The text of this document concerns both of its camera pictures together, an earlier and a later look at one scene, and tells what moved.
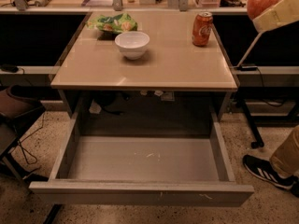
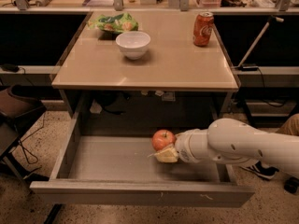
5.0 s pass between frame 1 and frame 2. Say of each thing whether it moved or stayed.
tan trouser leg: moved
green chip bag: stayed
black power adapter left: stayed
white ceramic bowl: stayed
